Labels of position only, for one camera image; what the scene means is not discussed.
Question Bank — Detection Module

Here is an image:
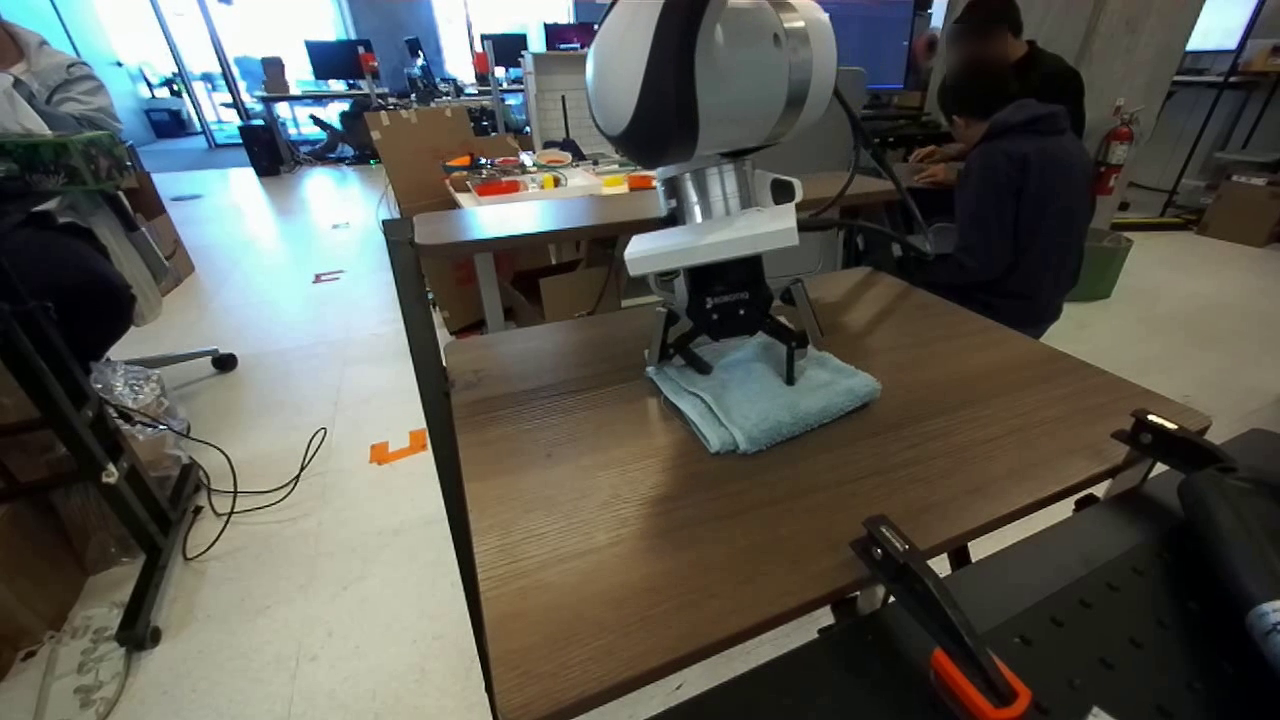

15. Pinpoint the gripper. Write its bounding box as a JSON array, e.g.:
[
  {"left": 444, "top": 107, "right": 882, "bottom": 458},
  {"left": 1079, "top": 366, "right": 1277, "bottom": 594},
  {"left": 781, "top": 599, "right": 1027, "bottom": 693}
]
[{"left": 649, "top": 256, "right": 827, "bottom": 388}]

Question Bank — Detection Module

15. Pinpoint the light blue cloth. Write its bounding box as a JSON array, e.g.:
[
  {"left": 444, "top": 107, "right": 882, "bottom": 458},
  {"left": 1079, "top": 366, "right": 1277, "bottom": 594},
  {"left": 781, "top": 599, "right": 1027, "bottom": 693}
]
[{"left": 645, "top": 332, "right": 884, "bottom": 457}]

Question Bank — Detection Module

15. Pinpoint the open cardboard box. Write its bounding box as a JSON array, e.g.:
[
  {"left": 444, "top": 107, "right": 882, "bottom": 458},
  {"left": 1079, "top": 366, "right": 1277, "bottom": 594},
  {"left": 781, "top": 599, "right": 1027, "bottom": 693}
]
[{"left": 503, "top": 260, "right": 628, "bottom": 328}]

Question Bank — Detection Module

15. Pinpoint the brown table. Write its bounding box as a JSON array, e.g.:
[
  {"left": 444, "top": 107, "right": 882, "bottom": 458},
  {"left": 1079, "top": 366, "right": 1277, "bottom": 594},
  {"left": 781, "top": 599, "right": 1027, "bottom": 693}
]
[{"left": 412, "top": 168, "right": 963, "bottom": 335}]

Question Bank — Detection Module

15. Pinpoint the white tray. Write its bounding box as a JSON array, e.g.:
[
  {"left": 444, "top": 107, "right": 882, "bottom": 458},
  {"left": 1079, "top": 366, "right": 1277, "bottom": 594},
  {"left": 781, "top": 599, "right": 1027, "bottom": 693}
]
[{"left": 446, "top": 150, "right": 658, "bottom": 209}]

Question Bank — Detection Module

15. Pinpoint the person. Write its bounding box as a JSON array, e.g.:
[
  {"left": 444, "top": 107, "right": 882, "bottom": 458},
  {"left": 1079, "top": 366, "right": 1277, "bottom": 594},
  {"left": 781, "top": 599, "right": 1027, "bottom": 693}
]
[
  {"left": 0, "top": 18, "right": 138, "bottom": 369},
  {"left": 915, "top": 0, "right": 1088, "bottom": 141},
  {"left": 908, "top": 68, "right": 1098, "bottom": 340}
]

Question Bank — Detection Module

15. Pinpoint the black clamp with orange grip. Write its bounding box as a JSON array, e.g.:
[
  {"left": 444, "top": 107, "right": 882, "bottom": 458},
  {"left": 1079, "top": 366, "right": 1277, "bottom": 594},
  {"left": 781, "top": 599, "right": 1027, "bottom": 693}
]
[{"left": 849, "top": 514, "right": 1037, "bottom": 720}]

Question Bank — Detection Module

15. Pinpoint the large screen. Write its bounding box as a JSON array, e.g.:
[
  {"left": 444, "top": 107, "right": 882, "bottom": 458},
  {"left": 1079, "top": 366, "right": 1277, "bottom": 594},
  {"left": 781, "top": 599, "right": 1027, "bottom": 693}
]
[{"left": 814, "top": 0, "right": 918, "bottom": 93}]

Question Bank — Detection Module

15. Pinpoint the monitor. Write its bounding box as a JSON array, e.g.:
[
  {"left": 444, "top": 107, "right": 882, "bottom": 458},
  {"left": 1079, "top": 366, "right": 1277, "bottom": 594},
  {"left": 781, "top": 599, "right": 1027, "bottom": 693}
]
[
  {"left": 542, "top": 21, "right": 600, "bottom": 53},
  {"left": 304, "top": 38, "right": 378, "bottom": 84},
  {"left": 479, "top": 32, "right": 530, "bottom": 71}
]

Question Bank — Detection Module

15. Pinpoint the green bin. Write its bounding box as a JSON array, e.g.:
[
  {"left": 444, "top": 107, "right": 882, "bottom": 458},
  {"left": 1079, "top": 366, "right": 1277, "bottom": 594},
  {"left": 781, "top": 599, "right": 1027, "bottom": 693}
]
[{"left": 1064, "top": 227, "right": 1135, "bottom": 304}]

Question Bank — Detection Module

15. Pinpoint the tall cardboard sheet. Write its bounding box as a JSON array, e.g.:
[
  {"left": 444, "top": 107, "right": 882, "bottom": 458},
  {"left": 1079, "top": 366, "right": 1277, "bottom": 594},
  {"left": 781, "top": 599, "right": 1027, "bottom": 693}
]
[{"left": 364, "top": 104, "right": 522, "bottom": 218}]

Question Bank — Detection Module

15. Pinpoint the red fire extinguisher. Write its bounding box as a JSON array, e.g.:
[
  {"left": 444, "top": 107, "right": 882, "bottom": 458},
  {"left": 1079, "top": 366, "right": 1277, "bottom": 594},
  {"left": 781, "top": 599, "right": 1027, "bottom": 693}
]
[{"left": 1091, "top": 98, "right": 1147, "bottom": 199}]

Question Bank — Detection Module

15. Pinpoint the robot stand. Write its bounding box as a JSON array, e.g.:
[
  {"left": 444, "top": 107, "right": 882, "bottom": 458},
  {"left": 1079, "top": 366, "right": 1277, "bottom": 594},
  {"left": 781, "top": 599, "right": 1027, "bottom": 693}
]
[{"left": 648, "top": 428, "right": 1280, "bottom": 720}]

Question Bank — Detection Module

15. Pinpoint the black computer tower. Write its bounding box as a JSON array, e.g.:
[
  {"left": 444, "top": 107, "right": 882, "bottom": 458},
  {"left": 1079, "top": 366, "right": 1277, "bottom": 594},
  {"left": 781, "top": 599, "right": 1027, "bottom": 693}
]
[{"left": 237, "top": 119, "right": 285, "bottom": 179}]

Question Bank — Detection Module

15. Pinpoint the black tube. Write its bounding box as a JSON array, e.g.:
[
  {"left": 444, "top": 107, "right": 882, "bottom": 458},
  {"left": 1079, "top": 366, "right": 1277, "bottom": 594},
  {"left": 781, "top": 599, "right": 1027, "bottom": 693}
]
[{"left": 1177, "top": 464, "right": 1280, "bottom": 673}]

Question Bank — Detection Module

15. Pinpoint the office chair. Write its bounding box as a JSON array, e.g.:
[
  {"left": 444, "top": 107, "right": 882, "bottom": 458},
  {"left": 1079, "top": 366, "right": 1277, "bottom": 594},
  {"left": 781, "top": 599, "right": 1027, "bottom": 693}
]
[{"left": 112, "top": 346, "right": 240, "bottom": 375}]

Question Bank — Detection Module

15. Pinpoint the clear plastic bag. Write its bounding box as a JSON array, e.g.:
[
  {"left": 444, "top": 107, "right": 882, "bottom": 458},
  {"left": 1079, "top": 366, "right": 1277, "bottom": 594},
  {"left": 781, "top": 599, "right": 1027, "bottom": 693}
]
[{"left": 88, "top": 359, "right": 193, "bottom": 473}]

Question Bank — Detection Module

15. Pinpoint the black metal rack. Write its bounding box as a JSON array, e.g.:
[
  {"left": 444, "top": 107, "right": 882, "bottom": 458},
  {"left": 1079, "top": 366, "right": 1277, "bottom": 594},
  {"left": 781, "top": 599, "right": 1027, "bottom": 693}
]
[{"left": 0, "top": 258, "right": 204, "bottom": 653}]

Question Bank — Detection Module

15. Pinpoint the green patterned box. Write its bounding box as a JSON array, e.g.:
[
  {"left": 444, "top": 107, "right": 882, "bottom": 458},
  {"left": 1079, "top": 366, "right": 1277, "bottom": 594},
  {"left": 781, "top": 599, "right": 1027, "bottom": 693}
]
[{"left": 0, "top": 130, "right": 137, "bottom": 195}]

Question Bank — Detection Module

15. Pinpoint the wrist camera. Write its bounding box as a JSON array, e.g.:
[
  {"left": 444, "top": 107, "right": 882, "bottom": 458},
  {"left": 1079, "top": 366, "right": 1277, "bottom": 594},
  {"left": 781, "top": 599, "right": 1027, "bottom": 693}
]
[{"left": 624, "top": 204, "right": 802, "bottom": 279}]

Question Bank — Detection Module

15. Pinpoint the black cable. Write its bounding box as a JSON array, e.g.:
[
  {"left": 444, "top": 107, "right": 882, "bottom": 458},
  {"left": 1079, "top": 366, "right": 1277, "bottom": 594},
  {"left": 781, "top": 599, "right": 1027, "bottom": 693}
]
[{"left": 104, "top": 398, "right": 330, "bottom": 563}]

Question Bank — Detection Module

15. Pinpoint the wall screen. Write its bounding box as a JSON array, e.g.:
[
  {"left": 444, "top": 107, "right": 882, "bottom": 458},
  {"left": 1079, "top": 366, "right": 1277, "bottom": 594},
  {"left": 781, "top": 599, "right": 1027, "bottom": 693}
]
[{"left": 1184, "top": 0, "right": 1265, "bottom": 54}]

